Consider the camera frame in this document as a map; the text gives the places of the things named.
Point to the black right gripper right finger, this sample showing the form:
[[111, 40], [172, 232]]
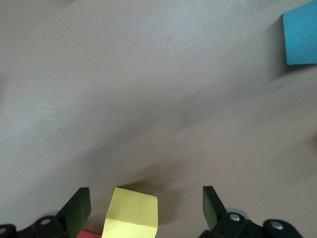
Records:
[[213, 213]]

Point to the yellow foam cube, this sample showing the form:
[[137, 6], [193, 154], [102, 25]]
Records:
[[131, 213]]

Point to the brown paper table cover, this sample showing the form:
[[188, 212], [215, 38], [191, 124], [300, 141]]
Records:
[[148, 99]]

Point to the blue foam cube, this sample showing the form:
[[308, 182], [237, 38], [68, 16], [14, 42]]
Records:
[[301, 37]]

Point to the red foam cube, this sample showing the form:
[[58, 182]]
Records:
[[90, 234]]

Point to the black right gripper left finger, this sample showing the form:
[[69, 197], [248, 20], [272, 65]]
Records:
[[74, 210]]

